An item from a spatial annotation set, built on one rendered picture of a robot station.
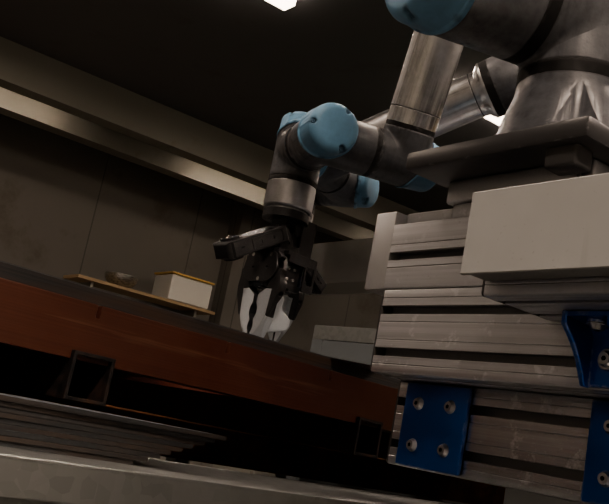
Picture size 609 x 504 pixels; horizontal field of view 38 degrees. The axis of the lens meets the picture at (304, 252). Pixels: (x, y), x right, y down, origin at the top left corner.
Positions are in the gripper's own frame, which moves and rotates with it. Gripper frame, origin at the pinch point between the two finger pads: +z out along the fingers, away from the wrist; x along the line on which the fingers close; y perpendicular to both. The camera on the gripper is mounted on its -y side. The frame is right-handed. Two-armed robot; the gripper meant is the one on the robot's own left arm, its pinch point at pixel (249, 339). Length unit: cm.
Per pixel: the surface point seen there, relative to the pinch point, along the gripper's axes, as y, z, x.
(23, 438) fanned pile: -47, 17, -29
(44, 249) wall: 334, -126, 734
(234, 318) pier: 552, -108, 677
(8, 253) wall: 300, -112, 739
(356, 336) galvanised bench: 91, -17, 63
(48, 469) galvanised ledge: -48, 18, -36
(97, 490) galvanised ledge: -43, 20, -36
